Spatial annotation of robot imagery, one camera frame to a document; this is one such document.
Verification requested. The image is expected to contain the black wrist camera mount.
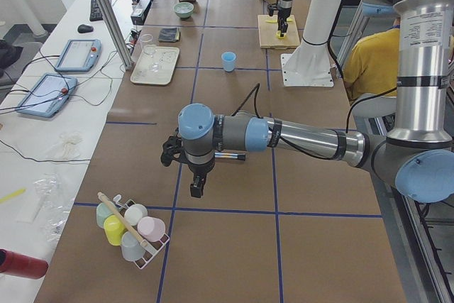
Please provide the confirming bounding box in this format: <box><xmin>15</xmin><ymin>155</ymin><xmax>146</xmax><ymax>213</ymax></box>
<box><xmin>160</xmin><ymin>135</ymin><xmax>187</xmax><ymax>167</ymax></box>

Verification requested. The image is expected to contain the wooden cutting board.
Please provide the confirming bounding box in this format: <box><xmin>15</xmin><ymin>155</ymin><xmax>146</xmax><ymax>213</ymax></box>
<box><xmin>258</xmin><ymin>14</ymin><xmax>300</xmax><ymax>49</ymax></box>

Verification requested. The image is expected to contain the red bottle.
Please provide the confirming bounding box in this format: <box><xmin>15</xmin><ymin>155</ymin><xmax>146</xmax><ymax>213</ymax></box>
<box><xmin>1</xmin><ymin>249</ymin><xmax>48</xmax><ymax>279</ymax></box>

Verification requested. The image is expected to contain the person in yellow shirt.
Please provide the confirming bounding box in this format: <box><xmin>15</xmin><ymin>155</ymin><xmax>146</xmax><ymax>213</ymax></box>
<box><xmin>343</xmin><ymin>18</ymin><xmax>400</xmax><ymax>103</ymax></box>

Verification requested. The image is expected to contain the yellow plastic knife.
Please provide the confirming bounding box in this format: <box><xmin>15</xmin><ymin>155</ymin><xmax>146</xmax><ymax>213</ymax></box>
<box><xmin>265</xmin><ymin>17</ymin><xmax>294</xmax><ymax>24</ymax></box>

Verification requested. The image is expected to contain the grey folded cloth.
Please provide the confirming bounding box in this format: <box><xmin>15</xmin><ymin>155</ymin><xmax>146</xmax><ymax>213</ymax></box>
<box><xmin>158</xmin><ymin>27</ymin><xmax>180</xmax><ymax>43</ymax></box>

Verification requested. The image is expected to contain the light blue cup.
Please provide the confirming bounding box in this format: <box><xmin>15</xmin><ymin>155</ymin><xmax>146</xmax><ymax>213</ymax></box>
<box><xmin>221</xmin><ymin>51</ymin><xmax>236</xmax><ymax>72</ymax></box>

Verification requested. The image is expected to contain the blue teach pendant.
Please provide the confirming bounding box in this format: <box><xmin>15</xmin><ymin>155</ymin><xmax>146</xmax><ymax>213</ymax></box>
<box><xmin>54</xmin><ymin>39</ymin><xmax>101</xmax><ymax>73</ymax></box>
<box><xmin>16</xmin><ymin>73</ymin><xmax>78</xmax><ymax>118</ymax></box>

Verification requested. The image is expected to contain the aluminium frame post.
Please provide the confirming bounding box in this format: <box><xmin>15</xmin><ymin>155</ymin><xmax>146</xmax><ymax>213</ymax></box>
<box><xmin>97</xmin><ymin>0</ymin><xmax>133</xmax><ymax>70</ymax></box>

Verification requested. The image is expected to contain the clear wine glass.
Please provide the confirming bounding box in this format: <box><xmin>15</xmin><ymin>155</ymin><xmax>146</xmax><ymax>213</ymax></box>
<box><xmin>139</xmin><ymin>34</ymin><xmax>160</xmax><ymax>72</ymax></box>

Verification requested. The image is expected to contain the cream serving tray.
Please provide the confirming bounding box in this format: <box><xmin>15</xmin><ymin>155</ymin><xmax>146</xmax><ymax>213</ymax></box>
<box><xmin>130</xmin><ymin>45</ymin><xmax>179</xmax><ymax>86</ymax></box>

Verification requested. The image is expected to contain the near blue teach pendant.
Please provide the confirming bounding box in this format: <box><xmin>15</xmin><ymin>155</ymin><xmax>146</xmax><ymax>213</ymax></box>
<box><xmin>16</xmin><ymin>73</ymin><xmax>78</xmax><ymax>118</ymax></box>

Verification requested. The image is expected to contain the pink cup in rack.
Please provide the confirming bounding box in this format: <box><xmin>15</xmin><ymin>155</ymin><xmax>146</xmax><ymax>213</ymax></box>
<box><xmin>137</xmin><ymin>216</ymin><xmax>166</xmax><ymax>242</ymax></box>

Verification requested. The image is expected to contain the green cup in rack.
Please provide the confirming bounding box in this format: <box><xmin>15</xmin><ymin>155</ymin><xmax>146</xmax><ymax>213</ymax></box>
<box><xmin>96</xmin><ymin>202</ymin><xmax>113</xmax><ymax>228</ymax></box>

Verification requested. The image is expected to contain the black keyboard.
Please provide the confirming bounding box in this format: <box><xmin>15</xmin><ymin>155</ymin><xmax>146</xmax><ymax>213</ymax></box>
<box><xmin>89</xmin><ymin>0</ymin><xmax>111</xmax><ymax>22</ymax></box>

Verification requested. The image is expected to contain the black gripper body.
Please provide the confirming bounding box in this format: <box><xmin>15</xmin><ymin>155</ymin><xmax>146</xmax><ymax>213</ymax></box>
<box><xmin>184</xmin><ymin>151</ymin><xmax>215</xmax><ymax>184</ymax></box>
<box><xmin>277</xmin><ymin>0</ymin><xmax>293</xmax><ymax>21</ymax></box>

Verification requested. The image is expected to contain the grey cup in rack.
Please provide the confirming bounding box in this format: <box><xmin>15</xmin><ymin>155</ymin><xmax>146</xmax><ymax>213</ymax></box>
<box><xmin>121</xmin><ymin>231</ymin><xmax>145</xmax><ymax>262</ymax></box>

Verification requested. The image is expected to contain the yellow cup in rack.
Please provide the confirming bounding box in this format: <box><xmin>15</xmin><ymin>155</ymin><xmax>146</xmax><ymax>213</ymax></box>
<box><xmin>103</xmin><ymin>214</ymin><xmax>126</xmax><ymax>246</ymax></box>

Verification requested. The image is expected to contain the green bowl of ice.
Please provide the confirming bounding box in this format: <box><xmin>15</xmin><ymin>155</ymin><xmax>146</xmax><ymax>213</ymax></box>
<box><xmin>173</xmin><ymin>1</ymin><xmax>194</xmax><ymax>19</ymax></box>

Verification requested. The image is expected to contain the steel muddler with black cap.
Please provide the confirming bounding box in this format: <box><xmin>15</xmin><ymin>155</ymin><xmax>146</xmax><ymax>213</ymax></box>
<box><xmin>215</xmin><ymin>152</ymin><xmax>246</xmax><ymax>161</ymax></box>

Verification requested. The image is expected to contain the black computer mouse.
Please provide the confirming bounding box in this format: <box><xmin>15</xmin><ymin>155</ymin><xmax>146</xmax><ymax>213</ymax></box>
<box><xmin>77</xmin><ymin>24</ymin><xmax>94</xmax><ymax>33</ymax></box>

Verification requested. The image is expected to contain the far blue teach pendant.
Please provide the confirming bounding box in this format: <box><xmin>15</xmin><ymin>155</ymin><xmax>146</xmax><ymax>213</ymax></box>
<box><xmin>54</xmin><ymin>39</ymin><xmax>101</xmax><ymax>73</ymax></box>

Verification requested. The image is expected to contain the yellow lemon half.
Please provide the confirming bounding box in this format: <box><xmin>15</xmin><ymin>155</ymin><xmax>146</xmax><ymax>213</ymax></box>
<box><xmin>276</xmin><ymin>31</ymin><xmax>287</xmax><ymax>39</ymax></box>

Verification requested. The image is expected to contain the white cup in rack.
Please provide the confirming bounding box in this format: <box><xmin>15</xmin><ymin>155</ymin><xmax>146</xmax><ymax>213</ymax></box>
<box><xmin>124</xmin><ymin>204</ymin><xmax>148</xmax><ymax>226</ymax></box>

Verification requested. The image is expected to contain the white cup rack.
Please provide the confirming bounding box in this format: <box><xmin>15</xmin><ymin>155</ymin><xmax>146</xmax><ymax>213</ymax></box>
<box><xmin>98</xmin><ymin>192</ymin><xmax>170</xmax><ymax>270</ymax></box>

